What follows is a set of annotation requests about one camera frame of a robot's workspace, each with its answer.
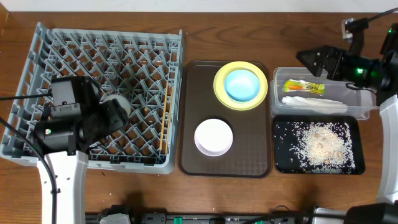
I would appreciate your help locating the black equipment at bottom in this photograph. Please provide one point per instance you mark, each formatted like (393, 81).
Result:
(217, 218)

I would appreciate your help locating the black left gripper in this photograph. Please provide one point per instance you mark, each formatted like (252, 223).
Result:
(115, 115)

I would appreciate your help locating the brown serving tray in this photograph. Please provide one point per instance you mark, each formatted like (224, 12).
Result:
(250, 154)

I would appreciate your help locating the light blue bowl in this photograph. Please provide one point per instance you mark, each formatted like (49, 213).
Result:
(242, 85)

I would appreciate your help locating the black tray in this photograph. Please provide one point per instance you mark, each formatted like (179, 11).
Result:
(353, 127)

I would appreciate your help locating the white bowl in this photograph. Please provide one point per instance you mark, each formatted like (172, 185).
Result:
(213, 137)

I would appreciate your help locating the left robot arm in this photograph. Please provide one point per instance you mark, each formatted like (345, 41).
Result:
(64, 152)

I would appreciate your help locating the clear plastic bin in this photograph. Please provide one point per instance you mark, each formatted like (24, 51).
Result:
(337, 98)

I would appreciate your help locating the yellow plate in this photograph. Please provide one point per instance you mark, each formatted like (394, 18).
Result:
(218, 85)

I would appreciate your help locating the wooden chopstick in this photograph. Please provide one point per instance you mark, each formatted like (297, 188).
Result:
(163, 117)
(169, 120)

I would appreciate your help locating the rice food scraps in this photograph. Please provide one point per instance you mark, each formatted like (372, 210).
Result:
(313, 148)

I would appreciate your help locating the green orange snack wrapper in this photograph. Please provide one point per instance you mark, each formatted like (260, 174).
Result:
(301, 85)

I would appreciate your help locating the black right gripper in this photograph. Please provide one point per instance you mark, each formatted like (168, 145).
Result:
(321, 61)

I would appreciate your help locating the grey dishwasher rack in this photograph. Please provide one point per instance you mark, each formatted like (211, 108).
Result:
(131, 64)

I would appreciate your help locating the white cup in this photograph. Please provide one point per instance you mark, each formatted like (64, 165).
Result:
(122, 100)

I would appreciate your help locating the white napkin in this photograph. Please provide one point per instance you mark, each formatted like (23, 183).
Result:
(318, 105)

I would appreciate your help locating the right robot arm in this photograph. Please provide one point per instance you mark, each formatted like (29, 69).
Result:
(381, 75)

